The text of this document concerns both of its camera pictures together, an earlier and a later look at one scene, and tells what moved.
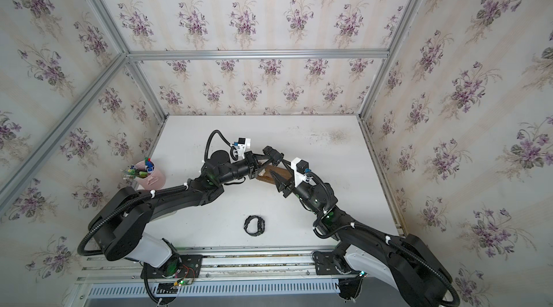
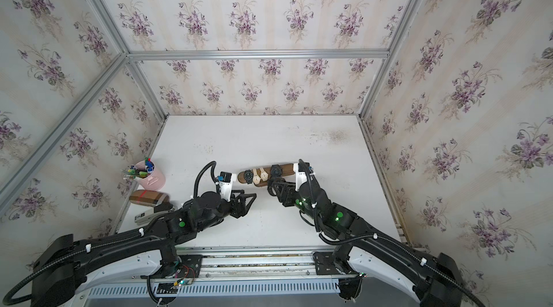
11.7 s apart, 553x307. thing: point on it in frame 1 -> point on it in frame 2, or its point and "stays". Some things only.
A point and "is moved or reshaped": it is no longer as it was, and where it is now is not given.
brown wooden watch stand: [266, 176] stays
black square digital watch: [273, 155] is moved or reshaped
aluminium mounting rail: [261, 264] stays
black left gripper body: [253, 171] -> [234, 204]
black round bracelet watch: [261, 225] -> [270, 188]
